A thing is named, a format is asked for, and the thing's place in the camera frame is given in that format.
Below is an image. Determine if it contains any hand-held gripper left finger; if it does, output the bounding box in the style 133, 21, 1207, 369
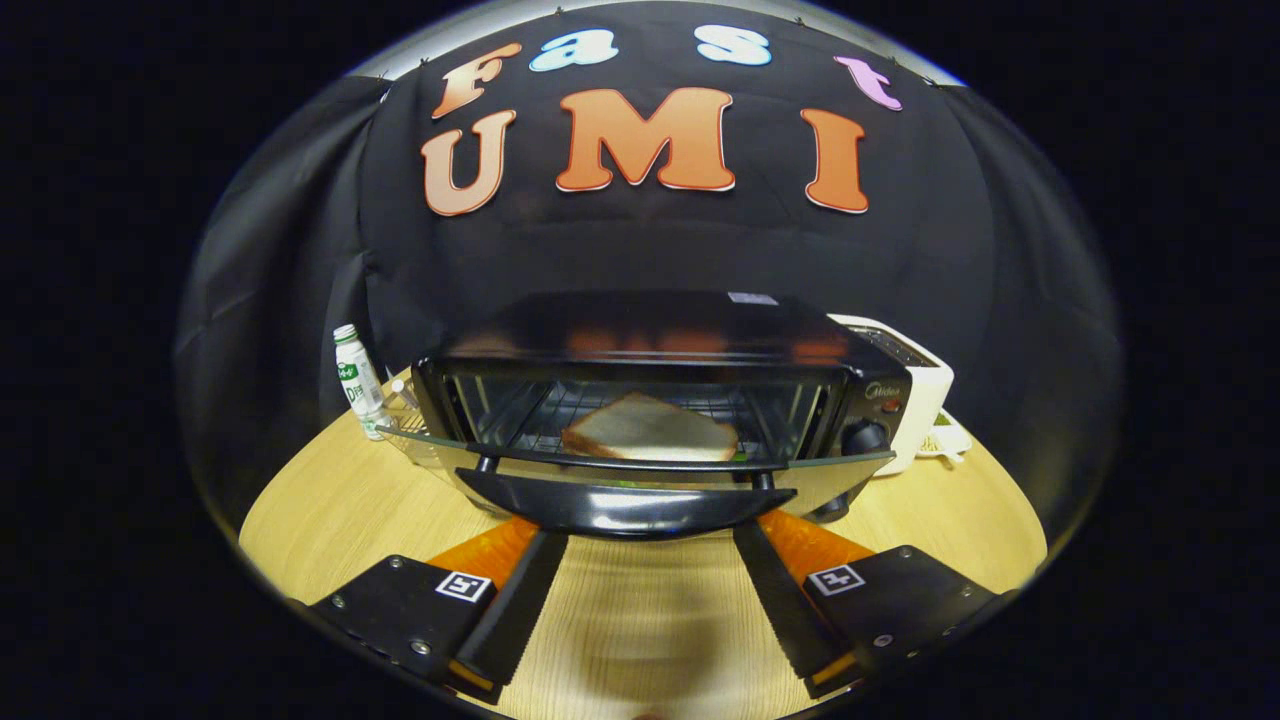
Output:
308, 515, 569, 706

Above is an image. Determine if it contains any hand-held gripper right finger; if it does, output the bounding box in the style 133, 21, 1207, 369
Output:
732, 510, 1001, 701

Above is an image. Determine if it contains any bread and lettuce sandwich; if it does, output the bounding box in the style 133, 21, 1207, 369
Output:
560, 390, 741, 463

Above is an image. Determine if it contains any black toaster oven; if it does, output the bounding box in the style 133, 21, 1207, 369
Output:
378, 290, 913, 541

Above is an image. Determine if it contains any white pop-up toaster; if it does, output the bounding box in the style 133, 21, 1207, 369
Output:
828, 314, 956, 477

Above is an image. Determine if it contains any white divided dish of beans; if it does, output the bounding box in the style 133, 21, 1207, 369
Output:
918, 410, 973, 466

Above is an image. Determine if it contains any white bottle green label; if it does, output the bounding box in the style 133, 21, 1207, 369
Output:
333, 324, 393, 439

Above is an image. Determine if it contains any black backdrop cloth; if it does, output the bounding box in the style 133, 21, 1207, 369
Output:
175, 0, 1121, 481

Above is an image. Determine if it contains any metal wire basket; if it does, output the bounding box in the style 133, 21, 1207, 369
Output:
385, 378, 441, 466

